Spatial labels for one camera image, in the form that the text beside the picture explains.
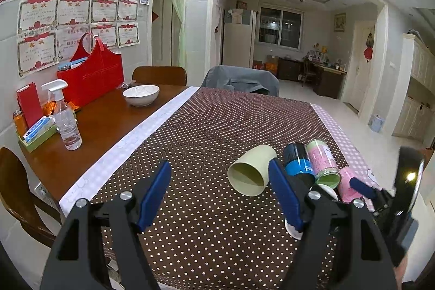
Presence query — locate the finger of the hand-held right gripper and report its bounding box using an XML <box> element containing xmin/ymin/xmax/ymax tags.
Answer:
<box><xmin>348</xmin><ymin>175</ymin><xmax>386</xmax><ymax>209</ymax></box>

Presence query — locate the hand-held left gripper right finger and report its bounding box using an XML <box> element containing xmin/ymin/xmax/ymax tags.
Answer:
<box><xmin>268</xmin><ymin>157</ymin><xmax>399</xmax><ymax>290</ymax></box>

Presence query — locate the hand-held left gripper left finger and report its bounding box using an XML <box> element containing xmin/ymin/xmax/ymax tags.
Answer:
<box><xmin>40</xmin><ymin>160</ymin><xmax>172</xmax><ymax>290</ymax></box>

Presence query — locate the pale green cup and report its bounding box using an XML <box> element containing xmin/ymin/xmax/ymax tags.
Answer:
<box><xmin>227</xmin><ymin>145</ymin><xmax>278</xmax><ymax>197</ymax></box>

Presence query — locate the white cup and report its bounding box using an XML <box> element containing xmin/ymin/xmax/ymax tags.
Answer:
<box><xmin>285</xmin><ymin>183</ymin><xmax>339</xmax><ymax>241</ymax></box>

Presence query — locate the black and blue cup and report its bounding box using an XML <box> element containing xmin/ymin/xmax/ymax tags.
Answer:
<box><xmin>283</xmin><ymin>142</ymin><xmax>316</xmax><ymax>189</ymax></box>

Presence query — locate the pink and green cup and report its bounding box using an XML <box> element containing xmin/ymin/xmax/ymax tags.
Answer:
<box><xmin>306</xmin><ymin>139</ymin><xmax>342</xmax><ymax>189</ymax></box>

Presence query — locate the light blue bin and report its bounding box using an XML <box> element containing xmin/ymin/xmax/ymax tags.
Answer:
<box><xmin>370</xmin><ymin>114</ymin><xmax>386</xmax><ymax>133</ymax></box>

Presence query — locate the brown polka dot tablecloth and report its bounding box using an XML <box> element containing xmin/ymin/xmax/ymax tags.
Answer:
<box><xmin>60</xmin><ymin>86</ymin><xmax>378</xmax><ymax>290</ymax></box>

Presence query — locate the white bowl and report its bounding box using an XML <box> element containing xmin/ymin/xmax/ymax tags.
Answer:
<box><xmin>122</xmin><ymin>85</ymin><xmax>160</xmax><ymax>107</ymax></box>

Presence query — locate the cream cabinet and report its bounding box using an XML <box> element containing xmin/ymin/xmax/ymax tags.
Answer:
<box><xmin>391</xmin><ymin>32</ymin><xmax>435</xmax><ymax>143</ymax></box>

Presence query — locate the clear spray bottle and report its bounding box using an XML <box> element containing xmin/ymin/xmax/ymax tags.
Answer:
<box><xmin>41</xmin><ymin>79</ymin><xmax>83</xmax><ymax>151</ymax></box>

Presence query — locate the dark wooden desk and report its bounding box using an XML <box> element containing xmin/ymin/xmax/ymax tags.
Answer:
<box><xmin>278</xmin><ymin>57</ymin><xmax>348</xmax><ymax>99</ymax></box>

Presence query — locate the white door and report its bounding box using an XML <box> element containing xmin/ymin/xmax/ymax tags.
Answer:
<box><xmin>347</xmin><ymin>20</ymin><xmax>376</xmax><ymax>107</ymax></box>

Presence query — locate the dark wooden chair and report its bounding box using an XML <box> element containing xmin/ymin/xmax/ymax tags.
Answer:
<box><xmin>300</xmin><ymin>59</ymin><xmax>317</xmax><ymax>87</ymax></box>

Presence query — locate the grey covered chair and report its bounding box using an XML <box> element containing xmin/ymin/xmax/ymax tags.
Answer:
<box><xmin>201</xmin><ymin>65</ymin><xmax>280</xmax><ymax>98</ymax></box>

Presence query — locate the green tray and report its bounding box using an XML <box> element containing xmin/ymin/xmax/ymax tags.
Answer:
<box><xmin>15</xmin><ymin>123</ymin><xmax>58</xmax><ymax>154</ymax></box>

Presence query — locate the red bag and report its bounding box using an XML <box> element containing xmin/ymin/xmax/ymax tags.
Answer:
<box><xmin>57</xmin><ymin>32</ymin><xmax>124</xmax><ymax>108</ymax></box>

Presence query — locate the blue tissue packet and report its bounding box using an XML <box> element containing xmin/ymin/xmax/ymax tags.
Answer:
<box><xmin>23</xmin><ymin>117</ymin><xmax>57</xmax><ymax>143</ymax></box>

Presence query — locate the red hanging decoration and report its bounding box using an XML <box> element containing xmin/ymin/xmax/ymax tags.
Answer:
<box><xmin>363</xmin><ymin>32</ymin><xmax>374</xmax><ymax>64</ymax></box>

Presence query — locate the orange packet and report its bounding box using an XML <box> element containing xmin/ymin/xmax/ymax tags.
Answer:
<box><xmin>13</xmin><ymin>109</ymin><xmax>28</xmax><ymax>138</ymax></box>

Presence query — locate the red box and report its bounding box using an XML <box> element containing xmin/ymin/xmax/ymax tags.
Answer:
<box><xmin>17</xmin><ymin>82</ymin><xmax>44</xmax><ymax>128</ymax></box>

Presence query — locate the white refrigerator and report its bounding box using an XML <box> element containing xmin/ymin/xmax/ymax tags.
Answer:
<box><xmin>220</xmin><ymin>8</ymin><xmax>258</xmax><ymax>68</ymax></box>

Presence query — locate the window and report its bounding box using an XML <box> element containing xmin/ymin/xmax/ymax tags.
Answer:
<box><xmin>258</xmin><ymin>7</ymin><xmax>306</xmax><ymax>50</ymax></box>

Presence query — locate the wall socket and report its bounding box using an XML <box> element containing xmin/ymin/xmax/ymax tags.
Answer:
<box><xmin>34</xmin><ymin>182</ymin><xmax>50</xmax><ymax>199</ymax></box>

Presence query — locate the group of wall certificates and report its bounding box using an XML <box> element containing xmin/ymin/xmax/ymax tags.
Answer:
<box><xmin>0</xmin><ymin>0</ymin><xmax>151</xmax><ymax>77</ymax></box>

